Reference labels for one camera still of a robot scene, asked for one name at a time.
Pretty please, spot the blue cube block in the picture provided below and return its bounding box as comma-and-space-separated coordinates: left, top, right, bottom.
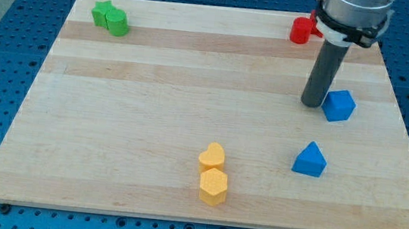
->
321, 90, 356, 122

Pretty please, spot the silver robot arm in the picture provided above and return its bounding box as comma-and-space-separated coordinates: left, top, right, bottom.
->
315, 0, 395, 49

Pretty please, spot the yellow heart block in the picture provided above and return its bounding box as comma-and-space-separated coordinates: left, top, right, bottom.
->
198, 142, 226, 173

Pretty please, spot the wooden board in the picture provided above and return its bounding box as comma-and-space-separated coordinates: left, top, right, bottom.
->
0, 0, 409, 229

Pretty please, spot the yellow hexagon block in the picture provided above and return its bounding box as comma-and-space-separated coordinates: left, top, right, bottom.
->
198, 168, 228, 206

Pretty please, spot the blue triangular prism block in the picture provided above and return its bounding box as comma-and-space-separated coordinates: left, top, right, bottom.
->
292, 141, 327, 177

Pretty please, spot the green cylinder block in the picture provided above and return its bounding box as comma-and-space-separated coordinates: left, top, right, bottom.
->
105, 8, 129, 37

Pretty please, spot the red cylinder block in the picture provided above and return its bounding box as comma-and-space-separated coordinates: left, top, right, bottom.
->
289, 17, 313, 45

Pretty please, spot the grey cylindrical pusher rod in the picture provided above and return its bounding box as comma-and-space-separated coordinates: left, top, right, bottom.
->
301, 40, 348, 108

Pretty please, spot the red star block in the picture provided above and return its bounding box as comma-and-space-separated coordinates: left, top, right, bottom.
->
310, 9, 323, 39

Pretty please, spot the green star block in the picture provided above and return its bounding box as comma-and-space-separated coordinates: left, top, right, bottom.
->
91, 0, 114, 29

